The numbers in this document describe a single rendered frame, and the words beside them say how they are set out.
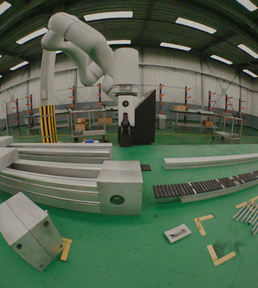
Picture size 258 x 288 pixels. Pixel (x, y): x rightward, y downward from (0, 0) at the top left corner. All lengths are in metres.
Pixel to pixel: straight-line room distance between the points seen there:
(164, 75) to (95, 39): 8.04
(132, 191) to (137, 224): 0.08
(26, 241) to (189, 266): 0.25
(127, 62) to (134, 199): 0.38
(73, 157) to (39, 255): 0.36
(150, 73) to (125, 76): 7.88
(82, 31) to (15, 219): 0.51
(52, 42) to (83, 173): 0.60
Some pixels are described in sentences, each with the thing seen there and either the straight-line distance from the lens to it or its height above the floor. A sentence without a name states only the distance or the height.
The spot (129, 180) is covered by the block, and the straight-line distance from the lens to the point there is 0.26.
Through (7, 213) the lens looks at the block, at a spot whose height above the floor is 0.87.
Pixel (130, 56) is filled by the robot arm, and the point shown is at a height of 1.17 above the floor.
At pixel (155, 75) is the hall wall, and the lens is 8.29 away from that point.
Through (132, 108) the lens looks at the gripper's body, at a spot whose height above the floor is 1.00.
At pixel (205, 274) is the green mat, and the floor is 0.78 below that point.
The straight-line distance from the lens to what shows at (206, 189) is 0.38.
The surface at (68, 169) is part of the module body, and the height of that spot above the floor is 0.86.
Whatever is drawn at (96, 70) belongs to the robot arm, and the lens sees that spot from 0.88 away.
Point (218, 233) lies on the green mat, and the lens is 0.33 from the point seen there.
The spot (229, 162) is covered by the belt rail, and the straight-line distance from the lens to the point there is 0.68.
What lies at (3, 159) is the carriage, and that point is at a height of 0.89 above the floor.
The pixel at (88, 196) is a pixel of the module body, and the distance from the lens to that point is 0.30.
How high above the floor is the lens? 1.02
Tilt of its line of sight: 17 degrees down
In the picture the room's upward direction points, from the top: straight up
